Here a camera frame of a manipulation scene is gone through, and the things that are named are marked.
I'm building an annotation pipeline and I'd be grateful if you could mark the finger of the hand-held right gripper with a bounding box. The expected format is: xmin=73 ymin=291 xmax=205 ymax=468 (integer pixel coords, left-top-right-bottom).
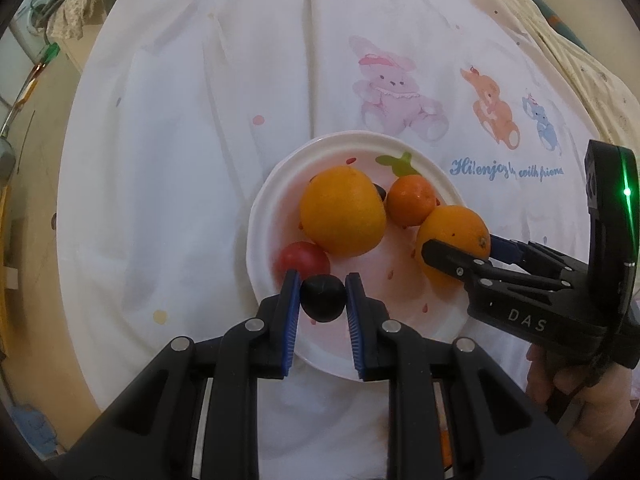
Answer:
xmin=489 ymin=232 xmax=588 ymax=273
xmin=421 ymin=238 xmax=571 ymax=293

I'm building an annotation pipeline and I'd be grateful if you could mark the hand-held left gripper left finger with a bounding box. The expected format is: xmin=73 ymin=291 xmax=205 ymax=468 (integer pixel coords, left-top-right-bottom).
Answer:
xmin=55 ymin=270 xmax=302 ymax=480

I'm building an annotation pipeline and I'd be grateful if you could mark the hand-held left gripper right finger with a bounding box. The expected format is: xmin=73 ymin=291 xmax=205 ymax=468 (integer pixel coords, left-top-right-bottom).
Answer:
xmin=345 ymin=272 xmax=588 ymax=480

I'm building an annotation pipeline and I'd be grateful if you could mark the large orange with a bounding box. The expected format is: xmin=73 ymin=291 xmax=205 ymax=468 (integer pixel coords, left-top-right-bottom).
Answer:
xmin=416 ymin=205 xmax=492 ymax=288
xmin=300 ymin=166 xmax=387 ymax=257

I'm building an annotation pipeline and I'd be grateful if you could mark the dark purple plum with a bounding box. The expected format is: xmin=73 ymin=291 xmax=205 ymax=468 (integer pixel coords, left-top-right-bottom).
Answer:
xmin=300 ymin=273 xmax=347 ymax=322

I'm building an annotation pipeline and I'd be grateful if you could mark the white paper plate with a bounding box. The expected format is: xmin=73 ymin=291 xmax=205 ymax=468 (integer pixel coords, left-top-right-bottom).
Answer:
xmin=246 ymin=131 xmax=481 ymax=380

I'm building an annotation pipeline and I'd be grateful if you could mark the red plum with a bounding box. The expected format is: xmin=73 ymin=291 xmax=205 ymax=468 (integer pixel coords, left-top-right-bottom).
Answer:
xmin=278 ymin=241 xmax=331 ymax=281

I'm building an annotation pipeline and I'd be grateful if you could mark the small tangerine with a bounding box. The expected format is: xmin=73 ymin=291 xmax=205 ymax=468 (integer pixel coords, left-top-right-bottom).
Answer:
xmin=386 ymin=175 xmax=437 ymax=227

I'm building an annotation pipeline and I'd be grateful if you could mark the person's right hand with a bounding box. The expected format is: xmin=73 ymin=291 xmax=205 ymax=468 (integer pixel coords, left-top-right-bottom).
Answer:
xmin=525 ymin=345 xmax=640 ymax=456

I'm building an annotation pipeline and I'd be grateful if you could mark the white animal print blanket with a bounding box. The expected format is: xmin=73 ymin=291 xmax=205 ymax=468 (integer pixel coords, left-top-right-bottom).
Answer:
xmin=52 ymin=0 xmax=616 ymax=480

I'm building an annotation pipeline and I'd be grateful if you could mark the cream patterned quilt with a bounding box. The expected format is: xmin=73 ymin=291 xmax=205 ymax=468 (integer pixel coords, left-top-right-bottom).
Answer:
xmin=400 ymin=0 xmax=640 ymax=161

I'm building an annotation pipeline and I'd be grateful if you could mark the light blue cloth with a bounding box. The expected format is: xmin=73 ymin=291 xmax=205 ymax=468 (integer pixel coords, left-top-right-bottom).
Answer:
xmin=10 ymin=405 xmax=66 ymax=456

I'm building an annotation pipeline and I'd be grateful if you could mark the beige floral cloth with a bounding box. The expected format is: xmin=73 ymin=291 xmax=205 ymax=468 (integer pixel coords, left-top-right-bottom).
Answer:
xmin=47 ymin=0 xmax=126 ymax=41

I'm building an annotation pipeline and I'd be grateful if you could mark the white washing machine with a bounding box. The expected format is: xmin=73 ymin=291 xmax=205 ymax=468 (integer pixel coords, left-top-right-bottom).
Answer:
xmin=7 ymin=0 xmax=61 ymax=61

